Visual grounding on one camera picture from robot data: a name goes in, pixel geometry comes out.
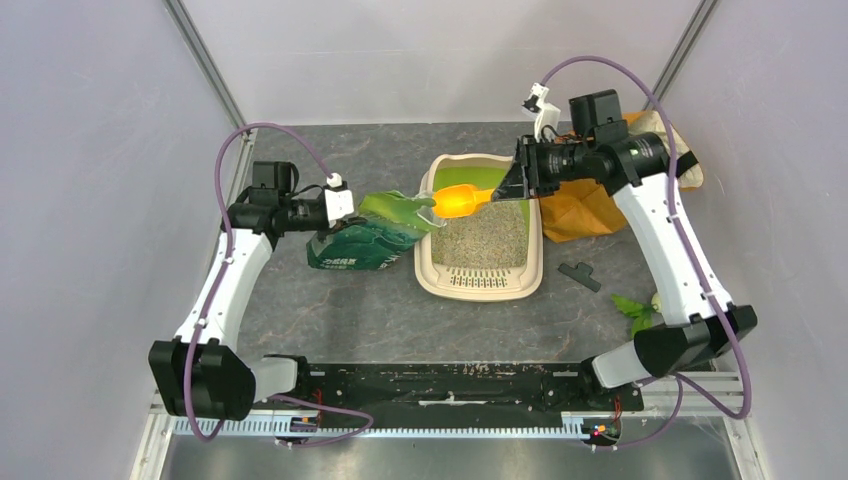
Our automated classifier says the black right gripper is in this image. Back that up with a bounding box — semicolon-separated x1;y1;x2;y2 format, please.
491;133;594;201

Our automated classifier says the green cat litter bag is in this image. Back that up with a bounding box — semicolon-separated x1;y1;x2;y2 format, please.
306;191;446;271

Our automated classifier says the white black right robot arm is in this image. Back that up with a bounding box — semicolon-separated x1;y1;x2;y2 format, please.
491;84;757;409

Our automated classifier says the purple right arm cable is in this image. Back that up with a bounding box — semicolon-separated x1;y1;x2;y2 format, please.
539;55;754;452

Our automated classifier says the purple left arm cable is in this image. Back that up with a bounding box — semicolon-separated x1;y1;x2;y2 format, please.
182;122;376;450

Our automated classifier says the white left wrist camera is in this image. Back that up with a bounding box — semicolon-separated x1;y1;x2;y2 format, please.
323;173;355;226

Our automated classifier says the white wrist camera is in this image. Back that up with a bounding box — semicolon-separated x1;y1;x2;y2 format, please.
323;173;355;226
521;83;561;142

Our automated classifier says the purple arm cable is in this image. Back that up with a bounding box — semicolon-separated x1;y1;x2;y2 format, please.
539;55;754;452
182;122;376;450

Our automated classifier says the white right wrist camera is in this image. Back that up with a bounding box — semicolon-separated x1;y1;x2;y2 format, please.
521;83;561;142

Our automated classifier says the orange tote bag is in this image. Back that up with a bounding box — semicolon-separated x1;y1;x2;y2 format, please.
540;110;704;243

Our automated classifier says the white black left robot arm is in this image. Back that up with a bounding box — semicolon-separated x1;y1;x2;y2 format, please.
148;161;346;420

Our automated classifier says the yellow plastic scoop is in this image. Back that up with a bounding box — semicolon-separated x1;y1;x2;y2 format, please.
432;184;494;219

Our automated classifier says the black clip on table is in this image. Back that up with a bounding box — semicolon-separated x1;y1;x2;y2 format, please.
557;262;602;293

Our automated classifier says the beige green litter box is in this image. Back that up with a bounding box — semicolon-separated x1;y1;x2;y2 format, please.
413;153;545;303

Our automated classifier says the white radish with leaves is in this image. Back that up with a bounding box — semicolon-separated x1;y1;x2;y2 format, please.
611;293;662;338

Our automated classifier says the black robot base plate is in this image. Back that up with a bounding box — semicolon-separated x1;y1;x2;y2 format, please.
291;362;644;429

